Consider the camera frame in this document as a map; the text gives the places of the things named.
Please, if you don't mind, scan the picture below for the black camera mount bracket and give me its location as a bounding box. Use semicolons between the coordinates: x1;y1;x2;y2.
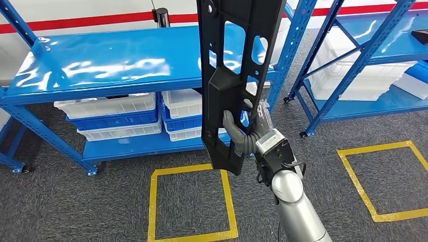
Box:
255;138;305;188

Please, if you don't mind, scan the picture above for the red barrier belt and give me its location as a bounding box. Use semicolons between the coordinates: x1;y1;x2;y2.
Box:
0;1;428;35

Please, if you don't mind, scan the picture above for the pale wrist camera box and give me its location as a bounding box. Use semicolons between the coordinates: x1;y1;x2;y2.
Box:
255;128;286;155

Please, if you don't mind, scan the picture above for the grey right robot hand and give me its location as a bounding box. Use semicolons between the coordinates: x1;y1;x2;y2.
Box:
223;99;276;148

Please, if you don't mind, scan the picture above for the black chrome stanchion post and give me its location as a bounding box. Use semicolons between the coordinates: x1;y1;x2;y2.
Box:
151;7;171;29

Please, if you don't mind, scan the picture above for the small black part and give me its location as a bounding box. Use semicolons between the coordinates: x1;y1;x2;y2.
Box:
411;29;428;45

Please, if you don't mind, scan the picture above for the long black plastic part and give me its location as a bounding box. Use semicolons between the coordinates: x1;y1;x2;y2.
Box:
196;0;288;176

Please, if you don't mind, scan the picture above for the white car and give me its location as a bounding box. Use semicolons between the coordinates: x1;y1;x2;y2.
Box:
0;0;298;87

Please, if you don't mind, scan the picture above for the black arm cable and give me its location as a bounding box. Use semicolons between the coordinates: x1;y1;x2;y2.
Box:
255;159;307;185

